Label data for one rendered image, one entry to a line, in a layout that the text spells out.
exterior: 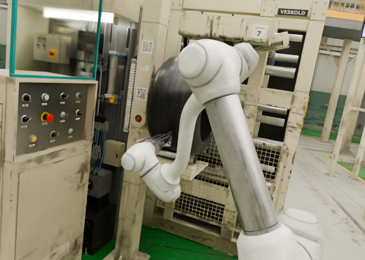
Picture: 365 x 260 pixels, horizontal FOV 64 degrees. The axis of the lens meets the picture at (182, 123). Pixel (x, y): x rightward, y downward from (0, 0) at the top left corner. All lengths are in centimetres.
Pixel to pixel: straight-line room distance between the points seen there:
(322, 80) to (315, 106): 99
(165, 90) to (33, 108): 65
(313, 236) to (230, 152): 37
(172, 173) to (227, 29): 110
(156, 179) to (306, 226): 58
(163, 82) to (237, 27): 64
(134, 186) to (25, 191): 71
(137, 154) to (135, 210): 90
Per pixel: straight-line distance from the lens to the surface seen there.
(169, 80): 159
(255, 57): 97
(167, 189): 123
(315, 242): 101
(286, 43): 205
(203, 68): 77
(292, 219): 99
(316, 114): 1183
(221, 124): 80
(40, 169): 160
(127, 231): 216
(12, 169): 149
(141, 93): 186
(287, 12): 226
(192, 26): 204
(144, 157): 123
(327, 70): 1192
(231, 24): 197
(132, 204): 205
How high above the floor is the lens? 140
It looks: 10 degrees down
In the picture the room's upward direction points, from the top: 8 degrees clockwise
